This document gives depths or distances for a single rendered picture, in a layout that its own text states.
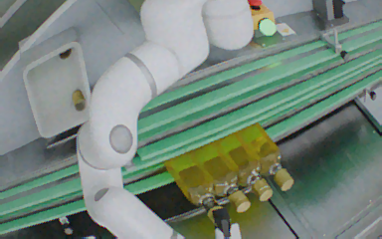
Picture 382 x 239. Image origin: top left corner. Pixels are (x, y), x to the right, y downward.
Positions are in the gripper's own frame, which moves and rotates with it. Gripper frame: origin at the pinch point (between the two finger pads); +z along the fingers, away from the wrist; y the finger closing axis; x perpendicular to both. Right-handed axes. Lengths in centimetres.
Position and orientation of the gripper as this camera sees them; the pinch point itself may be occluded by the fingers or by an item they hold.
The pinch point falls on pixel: (221, 220)
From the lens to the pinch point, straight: 117.0
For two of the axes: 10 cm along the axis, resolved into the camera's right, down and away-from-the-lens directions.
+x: -9.8, 2.1, -0.4
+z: -1.6, -6.2, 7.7
